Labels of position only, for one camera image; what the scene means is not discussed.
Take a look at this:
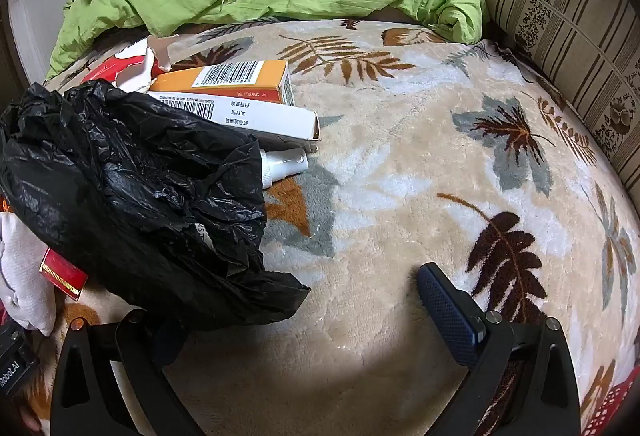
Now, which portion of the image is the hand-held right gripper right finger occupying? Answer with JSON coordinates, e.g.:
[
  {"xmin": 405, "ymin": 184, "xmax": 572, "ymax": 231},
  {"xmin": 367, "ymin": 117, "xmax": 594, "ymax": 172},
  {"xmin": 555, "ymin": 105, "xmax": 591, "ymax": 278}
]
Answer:
[{"xmin": 416, "ymin": 262, "xmax": 582, "ymax": 436}]

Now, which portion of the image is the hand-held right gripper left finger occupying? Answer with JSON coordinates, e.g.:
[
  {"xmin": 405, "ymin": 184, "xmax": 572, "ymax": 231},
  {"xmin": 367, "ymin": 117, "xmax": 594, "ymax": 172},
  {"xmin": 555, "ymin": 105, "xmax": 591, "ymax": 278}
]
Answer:
[{"xmin": 50, "ymin": 308, "xmax": 207, "ymax": 436}]

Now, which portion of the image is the red cigarette pack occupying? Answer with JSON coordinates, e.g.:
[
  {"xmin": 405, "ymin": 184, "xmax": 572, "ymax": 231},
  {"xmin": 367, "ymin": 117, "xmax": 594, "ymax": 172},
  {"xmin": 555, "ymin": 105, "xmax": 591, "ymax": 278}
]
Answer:
[{"xmin": 39, "ymin": 247, "xmax": 89, "ymax": 301}]

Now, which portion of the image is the black plastic bag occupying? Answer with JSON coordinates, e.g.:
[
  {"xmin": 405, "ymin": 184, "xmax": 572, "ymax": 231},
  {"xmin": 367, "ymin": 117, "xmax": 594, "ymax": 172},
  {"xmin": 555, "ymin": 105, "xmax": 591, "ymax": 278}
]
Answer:
[{"xmin": 0, "ymin": 78, "xmax": 312, "ymax": 333}]

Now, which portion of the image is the white medicine box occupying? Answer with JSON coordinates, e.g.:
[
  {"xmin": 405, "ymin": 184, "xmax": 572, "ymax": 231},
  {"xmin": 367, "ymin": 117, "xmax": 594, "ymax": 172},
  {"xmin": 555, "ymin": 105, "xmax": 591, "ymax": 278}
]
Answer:
[{"xmin": 157, "ymin": 92, "xmax": 321, "ymax": 153}]

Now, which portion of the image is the orange cardboard box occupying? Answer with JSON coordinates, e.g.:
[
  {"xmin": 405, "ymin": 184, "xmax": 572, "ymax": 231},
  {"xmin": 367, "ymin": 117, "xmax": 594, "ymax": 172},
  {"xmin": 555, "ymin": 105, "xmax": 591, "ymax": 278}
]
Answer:
[{"xmin": 147, "ymin": 60, "xmax": 296, "ymax": 107}]

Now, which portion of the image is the red and white torn box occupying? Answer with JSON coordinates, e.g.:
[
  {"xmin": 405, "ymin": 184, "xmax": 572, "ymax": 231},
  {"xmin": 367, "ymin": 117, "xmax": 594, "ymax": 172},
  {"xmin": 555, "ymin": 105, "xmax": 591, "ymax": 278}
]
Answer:
[{"xmin": 80, "ymin": 36, "xmax": 173, "ymax": 94}]

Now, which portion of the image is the white crumpled cloth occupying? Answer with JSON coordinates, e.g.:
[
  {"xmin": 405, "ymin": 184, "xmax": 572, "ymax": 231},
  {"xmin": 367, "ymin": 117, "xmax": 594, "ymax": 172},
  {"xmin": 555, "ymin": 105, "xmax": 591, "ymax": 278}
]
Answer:
[{"xmin": 0, "ymin": 211, "xmax": 57, "ymax": 337}]

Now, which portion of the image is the leaf print blanket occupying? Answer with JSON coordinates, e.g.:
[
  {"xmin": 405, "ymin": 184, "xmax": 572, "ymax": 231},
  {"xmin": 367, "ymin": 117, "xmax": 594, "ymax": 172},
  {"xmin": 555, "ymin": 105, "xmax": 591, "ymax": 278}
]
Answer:
[{"xmin": 0, "ymin": 16, "xmax": 640, "ymax": 436}]

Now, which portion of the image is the white spray bottle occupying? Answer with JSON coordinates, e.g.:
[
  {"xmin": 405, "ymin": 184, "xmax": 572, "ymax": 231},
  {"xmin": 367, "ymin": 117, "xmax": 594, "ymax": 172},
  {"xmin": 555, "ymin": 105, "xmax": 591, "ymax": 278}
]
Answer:
[{"xmin": 259, "ymin": 147, "xmax": 308, "ymax": 191}]

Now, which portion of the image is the striped floral pillow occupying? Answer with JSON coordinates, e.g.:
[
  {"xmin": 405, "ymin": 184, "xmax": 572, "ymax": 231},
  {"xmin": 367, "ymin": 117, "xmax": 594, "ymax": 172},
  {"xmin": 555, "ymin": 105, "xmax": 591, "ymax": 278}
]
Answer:
[{"xmin": 465, "ymin": 0, "xmax": 640, "ymax": 187}]

